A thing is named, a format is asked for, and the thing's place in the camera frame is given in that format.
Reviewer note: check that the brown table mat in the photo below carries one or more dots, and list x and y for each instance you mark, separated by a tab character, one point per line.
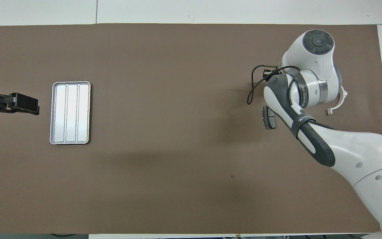
177	149

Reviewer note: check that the rectangular dark brake pad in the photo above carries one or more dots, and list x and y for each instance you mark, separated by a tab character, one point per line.
268	121

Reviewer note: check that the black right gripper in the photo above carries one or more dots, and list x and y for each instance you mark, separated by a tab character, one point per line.
267	72

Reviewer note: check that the white semicircular plastic clamp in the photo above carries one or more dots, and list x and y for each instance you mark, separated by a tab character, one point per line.
343	98

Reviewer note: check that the silver metal tray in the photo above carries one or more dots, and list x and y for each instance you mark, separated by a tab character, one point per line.
71	113

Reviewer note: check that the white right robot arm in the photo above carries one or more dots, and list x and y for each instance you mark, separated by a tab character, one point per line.
360	149

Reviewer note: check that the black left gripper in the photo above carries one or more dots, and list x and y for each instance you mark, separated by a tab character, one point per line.
22	102

